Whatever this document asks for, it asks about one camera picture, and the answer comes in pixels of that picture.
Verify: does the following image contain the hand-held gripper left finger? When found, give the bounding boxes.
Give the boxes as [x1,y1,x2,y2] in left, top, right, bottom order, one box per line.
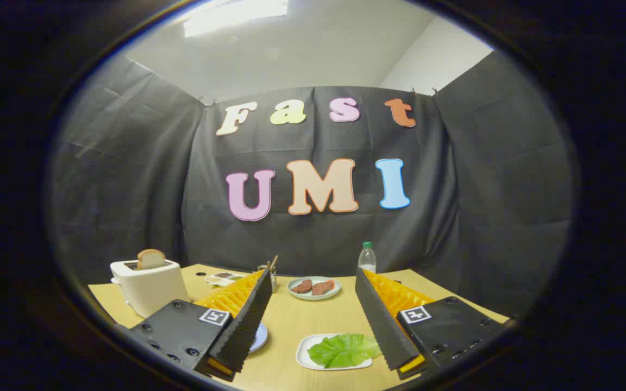
[128,265,274,382]

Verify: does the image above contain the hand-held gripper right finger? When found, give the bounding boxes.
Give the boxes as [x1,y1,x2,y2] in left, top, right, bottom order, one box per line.
[354,267,509,381]

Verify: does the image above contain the white round plate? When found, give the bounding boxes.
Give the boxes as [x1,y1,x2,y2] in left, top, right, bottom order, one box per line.
[248,321,268,354]

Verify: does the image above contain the green lettuce leaf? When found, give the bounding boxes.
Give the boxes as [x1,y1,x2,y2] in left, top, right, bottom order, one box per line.
[307,333,382,369]

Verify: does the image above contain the small white condiment tray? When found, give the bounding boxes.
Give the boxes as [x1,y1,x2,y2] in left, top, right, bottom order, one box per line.
[205,272,247,287]

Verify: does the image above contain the metal utensil holder cup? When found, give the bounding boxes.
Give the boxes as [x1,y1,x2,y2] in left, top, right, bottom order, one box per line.
[258,264,278,294]

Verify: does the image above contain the clear plastic water bottle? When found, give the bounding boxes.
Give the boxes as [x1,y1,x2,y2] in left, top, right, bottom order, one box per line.
[358,242,377,274]

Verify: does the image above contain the white oval plate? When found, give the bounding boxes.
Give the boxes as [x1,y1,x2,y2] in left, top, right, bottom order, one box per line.
[296,333,374,371]

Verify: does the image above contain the pale green round plate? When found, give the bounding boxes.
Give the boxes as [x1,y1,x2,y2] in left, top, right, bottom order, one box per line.
[287,276,342,301]

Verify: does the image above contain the cream white toaster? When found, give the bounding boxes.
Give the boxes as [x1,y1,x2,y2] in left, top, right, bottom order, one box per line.
[110,259,191,319]

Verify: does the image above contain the toast bread slice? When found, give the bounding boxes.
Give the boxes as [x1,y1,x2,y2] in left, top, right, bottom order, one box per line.
[137,249,166,270]

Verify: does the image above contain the black backdrop cloth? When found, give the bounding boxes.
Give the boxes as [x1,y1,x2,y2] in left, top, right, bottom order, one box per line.
[48,50,575,318]

